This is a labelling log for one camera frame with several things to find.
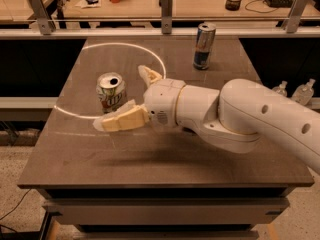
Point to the metal rail bracket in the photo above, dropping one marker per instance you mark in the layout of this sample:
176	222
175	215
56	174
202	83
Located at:
44	21
166	16
291	23

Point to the right metal rail bracket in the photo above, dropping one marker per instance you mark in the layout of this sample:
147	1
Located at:
291	23

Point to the blue silver Red Bull can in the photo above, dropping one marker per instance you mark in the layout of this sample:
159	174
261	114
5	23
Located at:
204	43

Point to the green white 7up can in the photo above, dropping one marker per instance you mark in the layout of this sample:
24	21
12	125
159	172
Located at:
111	91

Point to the right clear sanitizer bottle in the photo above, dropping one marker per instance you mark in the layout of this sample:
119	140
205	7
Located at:
304	93

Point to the black mesh pen cup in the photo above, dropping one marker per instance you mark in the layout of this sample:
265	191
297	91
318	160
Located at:
233	5

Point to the left clear sanitizer bottle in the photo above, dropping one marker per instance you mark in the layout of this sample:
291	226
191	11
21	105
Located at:
281	88

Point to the middle metal rail bracket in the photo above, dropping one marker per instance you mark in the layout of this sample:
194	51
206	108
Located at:
166	16

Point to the clear sanitizer bottle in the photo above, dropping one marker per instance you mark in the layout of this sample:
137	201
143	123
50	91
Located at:
281	88
304	93

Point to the left metal rail bracket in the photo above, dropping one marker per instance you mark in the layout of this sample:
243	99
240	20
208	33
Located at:
44	21

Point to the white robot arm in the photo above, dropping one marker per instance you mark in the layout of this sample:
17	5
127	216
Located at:
232	118

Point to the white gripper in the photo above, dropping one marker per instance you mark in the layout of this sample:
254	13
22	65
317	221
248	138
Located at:
162	101

